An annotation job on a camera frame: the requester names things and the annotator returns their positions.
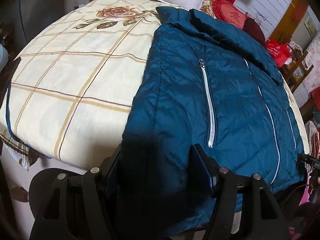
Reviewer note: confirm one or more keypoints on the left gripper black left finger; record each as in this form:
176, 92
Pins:
68, 205

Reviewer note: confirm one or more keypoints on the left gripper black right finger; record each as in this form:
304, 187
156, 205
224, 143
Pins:
244, 206

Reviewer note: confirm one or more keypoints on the teal quilted down jacket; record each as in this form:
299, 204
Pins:
206, 82

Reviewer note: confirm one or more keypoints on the wooden shelf rack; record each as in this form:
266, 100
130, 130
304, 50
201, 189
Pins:
297, 71

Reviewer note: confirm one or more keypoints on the cream floral plaid bedspread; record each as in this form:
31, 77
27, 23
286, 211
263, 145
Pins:
73, 90

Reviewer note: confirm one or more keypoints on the red shopping bag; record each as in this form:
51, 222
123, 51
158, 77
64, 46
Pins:
279, 52

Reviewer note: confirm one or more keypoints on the dark red velvet cushion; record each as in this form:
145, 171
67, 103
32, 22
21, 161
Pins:
253, 29

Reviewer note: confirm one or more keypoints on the red heart-shaped cushion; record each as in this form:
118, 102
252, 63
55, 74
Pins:
227, 12

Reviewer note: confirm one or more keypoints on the grey refrigerator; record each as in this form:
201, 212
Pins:
22, 20

